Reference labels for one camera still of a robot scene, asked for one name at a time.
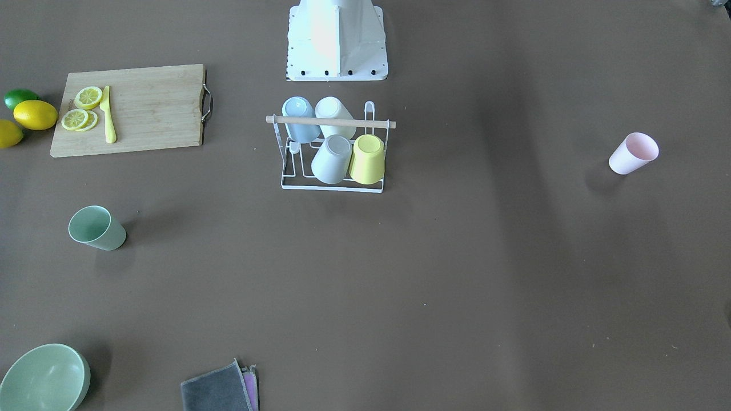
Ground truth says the green cup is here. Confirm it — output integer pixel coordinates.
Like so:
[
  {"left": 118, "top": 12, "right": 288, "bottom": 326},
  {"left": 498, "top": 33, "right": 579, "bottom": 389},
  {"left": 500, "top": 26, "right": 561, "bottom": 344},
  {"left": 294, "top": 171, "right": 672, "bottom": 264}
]
[{"left": 68, "top": 205, "right": 126, "bottom": 251}]

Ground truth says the pink cup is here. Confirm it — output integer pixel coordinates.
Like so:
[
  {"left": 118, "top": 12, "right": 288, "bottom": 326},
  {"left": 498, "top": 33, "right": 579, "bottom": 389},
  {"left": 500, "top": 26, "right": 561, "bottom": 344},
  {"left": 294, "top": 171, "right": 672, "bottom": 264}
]
[{"left": 608, "top": 132, "right": 660, "bottom": 175}]

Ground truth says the yellow cup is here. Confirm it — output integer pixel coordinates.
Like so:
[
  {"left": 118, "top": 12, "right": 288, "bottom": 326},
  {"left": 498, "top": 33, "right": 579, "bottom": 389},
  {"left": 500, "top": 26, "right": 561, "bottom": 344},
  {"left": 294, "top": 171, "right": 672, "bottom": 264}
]
[{"left": 349, "top": 134, "right": 385, "bottom": 185}]

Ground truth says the grey cup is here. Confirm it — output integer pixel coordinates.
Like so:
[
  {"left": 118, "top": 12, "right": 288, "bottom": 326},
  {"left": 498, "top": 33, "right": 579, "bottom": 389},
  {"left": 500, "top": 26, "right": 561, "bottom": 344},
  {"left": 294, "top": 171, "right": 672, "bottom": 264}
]
[{"left": 311, "top": 134, "right": 352, "bottom": 184}]

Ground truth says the white cup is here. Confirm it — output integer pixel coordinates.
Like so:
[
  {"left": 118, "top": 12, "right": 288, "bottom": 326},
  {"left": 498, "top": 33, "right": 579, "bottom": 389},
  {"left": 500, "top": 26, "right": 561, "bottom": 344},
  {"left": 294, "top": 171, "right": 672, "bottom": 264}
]
[{"left": 314, "top": 96, "right": 357, "bottom": 139}]

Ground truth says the light blue cup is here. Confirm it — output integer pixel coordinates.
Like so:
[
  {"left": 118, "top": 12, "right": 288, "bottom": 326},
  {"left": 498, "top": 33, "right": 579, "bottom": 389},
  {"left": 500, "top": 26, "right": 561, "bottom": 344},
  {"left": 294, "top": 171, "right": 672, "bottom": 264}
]
[{"left": 282, "top": 96, "right": 321, "bottom": 144}]

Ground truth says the purple cloth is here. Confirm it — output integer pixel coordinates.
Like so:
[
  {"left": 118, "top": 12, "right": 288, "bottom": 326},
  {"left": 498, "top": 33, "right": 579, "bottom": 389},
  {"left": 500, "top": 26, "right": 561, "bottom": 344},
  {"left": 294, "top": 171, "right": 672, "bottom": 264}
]
[{"left": 241, "top": 366, "right": 259, "bottom": 411}]

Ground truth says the wooden cutting board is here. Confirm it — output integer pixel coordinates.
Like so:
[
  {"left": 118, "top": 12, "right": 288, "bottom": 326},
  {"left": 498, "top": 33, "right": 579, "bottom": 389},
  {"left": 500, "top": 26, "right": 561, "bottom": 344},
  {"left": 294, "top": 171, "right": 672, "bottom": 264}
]
[{"left": 50, "top": 63, "right": 208, "bottom": 157}]

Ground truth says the grey cloth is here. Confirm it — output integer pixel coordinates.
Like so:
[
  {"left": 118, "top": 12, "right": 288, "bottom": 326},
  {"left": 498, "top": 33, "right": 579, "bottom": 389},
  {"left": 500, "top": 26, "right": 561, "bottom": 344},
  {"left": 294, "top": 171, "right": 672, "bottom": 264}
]
[{"left": 180, "top": 360, "right": 250, "bottom": 410}]

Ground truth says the yellow plastic knife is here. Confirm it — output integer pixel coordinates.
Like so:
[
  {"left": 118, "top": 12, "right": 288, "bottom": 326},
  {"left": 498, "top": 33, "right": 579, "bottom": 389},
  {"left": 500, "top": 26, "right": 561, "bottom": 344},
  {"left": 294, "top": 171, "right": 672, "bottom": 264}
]
[{"left": 99, "top": 85, "right": 117, "bottom": 144}]

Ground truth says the lemon slice hidden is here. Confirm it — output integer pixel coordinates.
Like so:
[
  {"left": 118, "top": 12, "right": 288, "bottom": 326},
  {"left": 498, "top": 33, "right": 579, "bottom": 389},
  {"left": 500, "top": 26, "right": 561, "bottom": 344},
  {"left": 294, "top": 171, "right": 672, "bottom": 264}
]
[{"left": 76, "top": 110, "right": 98, "bottom": 132}]

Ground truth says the lemon slice upper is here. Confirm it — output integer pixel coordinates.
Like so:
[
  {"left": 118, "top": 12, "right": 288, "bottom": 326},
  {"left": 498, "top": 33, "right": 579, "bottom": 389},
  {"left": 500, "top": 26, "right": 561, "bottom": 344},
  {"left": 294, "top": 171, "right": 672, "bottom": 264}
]
[{"left": 74, "top": 86, "right": 103, "bottom": 110}]

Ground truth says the lemon slice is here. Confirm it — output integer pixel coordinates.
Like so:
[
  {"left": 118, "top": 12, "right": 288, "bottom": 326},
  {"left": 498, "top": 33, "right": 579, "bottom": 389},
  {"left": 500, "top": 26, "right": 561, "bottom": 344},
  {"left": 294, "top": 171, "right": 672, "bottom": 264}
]
[
  {"left": 60, "top": 108, "right": 90, "bottom": 131},
  {"left": 74, "top": 86, "right": 103, "bottom": 110}
]

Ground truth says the lemon slice lower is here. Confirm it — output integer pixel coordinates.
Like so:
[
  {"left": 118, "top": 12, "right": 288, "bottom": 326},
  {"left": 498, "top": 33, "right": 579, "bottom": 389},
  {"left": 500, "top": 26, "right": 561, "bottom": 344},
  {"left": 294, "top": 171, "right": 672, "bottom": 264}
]
[{"left": 60, "top": 108, "right": 90, "bottom": 131}]

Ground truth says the yellow lemon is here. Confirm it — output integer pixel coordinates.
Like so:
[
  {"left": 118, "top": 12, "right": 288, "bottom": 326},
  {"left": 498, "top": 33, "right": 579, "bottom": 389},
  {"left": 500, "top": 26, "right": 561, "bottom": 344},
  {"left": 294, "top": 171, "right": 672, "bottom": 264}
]
[
  {"left": 0, "top": 119, "right": 24, "bottom": 149},
  {"left": 13, "top": 100, "right": 58, "bottom": 130}
]

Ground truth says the green bowl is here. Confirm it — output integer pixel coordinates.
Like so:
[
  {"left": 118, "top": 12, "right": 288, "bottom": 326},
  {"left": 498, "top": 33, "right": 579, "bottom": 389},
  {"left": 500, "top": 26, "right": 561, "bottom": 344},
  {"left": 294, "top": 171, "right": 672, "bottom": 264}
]
[{"left": 1, "top": 344, "right": 91, "bottom": 410}]

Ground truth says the green lime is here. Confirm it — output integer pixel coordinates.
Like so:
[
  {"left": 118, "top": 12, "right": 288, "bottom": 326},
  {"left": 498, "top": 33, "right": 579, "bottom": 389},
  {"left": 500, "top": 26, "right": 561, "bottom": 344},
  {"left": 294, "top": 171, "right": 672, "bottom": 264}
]
[{"left": 3, "top": 88, "right": 40, "bottom": 110}]

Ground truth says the white wire cup holder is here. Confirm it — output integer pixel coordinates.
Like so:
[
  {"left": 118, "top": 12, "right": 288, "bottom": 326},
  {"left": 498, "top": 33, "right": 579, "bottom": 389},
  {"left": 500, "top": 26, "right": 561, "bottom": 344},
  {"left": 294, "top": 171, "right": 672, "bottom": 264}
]
[{"left": 266, "top": 101, "right": 396, "bottom": 194}]

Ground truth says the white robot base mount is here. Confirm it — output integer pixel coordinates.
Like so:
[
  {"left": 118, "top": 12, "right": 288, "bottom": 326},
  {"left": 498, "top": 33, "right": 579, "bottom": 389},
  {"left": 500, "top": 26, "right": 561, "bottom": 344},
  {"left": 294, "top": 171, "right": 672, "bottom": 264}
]
[{"left": 286, "top": 1, "right": 389, "bottom": 82}]

